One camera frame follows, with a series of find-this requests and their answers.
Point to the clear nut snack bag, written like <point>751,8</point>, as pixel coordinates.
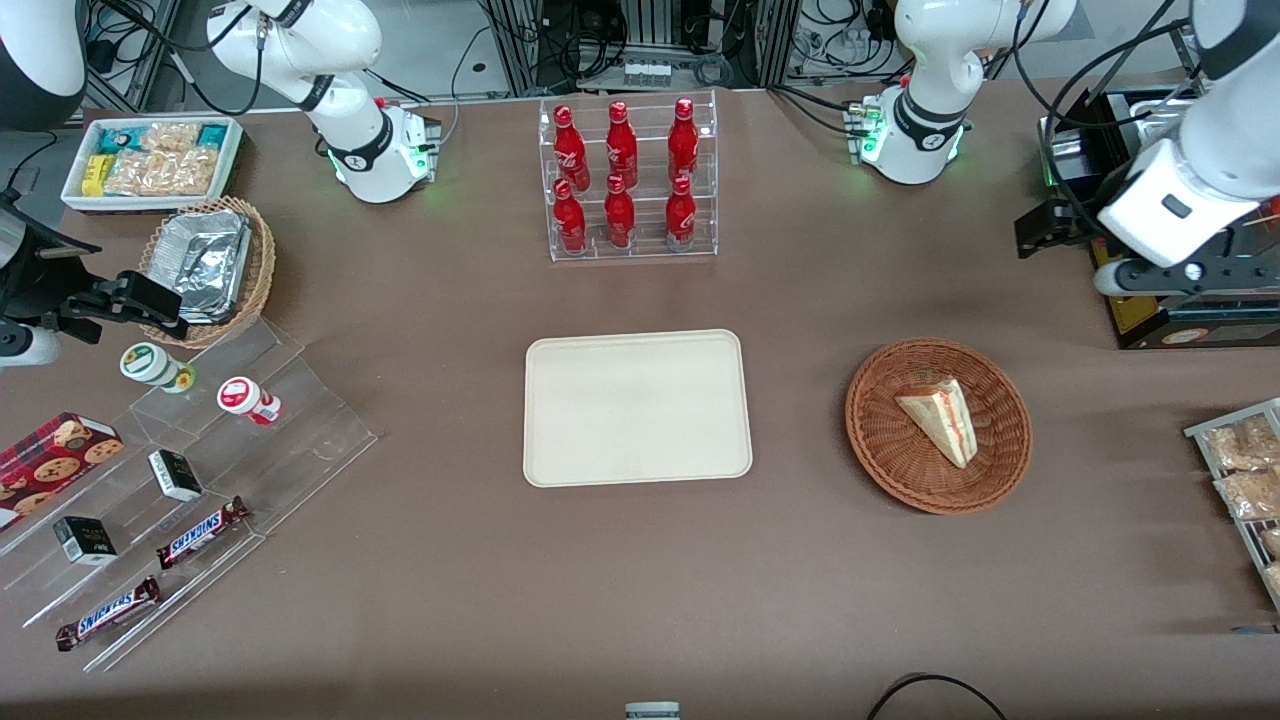
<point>170,137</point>
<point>165,173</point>

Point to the clear acrylic stepped display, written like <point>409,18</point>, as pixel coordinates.
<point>320,440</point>

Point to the clear cracker snack bag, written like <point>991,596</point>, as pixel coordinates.
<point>1245,445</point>
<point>1250,495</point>

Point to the light tan wicker basket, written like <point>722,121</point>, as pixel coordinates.
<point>262,270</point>

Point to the green lid yogurt cup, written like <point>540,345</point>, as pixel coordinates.
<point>150,363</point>

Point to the small grey device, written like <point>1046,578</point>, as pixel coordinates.
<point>652,712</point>

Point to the aluminium frame rack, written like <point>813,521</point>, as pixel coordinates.
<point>520,50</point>

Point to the black glass food warmer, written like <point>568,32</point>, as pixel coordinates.
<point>1140,325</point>

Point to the red cola bottle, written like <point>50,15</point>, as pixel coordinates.
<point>619,210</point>
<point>568,140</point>
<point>621,140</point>
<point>681,210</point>
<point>570,215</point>
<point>683,135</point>

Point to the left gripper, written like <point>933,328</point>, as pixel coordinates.
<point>1083,214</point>

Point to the white power strip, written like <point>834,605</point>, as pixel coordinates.
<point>646,74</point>

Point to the clear acrylic bottle rack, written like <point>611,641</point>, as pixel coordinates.
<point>648,252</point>

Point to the yellow snack packet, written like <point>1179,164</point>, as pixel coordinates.
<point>96,175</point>

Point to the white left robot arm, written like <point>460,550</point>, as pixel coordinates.
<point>935,60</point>

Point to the white rectangular snack bin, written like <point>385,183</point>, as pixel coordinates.
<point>150,204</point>

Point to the cream plastic tray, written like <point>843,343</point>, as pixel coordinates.
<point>640,410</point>

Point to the red lid yogurt cup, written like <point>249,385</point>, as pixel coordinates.
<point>240,395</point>

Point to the triangle sandwich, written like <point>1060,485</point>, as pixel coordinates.
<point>945,420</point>

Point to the red tartan cookie box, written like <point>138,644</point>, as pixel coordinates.
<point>50,460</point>

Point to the aluminium foil container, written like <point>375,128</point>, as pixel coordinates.
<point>205,260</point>

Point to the teal snack packet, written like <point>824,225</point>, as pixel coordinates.
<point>120,140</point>
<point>212,135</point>

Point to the brown Snickers bar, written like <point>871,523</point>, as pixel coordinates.
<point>105,613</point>
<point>200,533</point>

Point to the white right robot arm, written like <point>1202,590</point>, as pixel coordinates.
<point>350,40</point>

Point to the small black carton box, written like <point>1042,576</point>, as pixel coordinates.
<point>175,475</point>
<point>85,540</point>

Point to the brown round wicker basket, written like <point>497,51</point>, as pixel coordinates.
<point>900,470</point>

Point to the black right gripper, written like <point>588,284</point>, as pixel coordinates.
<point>32,283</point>

